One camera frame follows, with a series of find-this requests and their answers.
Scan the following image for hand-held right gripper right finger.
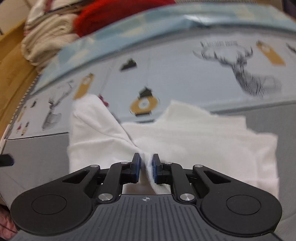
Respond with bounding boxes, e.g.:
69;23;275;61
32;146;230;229
151;153;232;203

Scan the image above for cream folded blanket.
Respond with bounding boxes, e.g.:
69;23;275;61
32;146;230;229
21;15;80;70

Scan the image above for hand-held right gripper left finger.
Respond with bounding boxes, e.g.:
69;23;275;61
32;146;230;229
62;153;141;204

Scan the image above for white pink-trimmed cloth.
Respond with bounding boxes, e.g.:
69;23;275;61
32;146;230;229
24;0;60;35

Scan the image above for deer printed bed sheet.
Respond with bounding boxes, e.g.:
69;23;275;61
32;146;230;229
5;30;296;139

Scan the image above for grey mattress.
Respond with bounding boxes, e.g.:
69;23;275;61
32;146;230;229
0;70;296;241

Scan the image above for red folded blanket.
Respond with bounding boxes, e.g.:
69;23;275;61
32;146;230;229
73;0;177;37

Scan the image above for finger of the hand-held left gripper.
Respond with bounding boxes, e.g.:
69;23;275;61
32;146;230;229
0;155;14;166

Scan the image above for white garment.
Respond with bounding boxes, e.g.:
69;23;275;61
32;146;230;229
67;94;279;197

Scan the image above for light blue patterned sheet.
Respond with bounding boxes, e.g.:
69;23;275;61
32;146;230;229
31;5;296;94

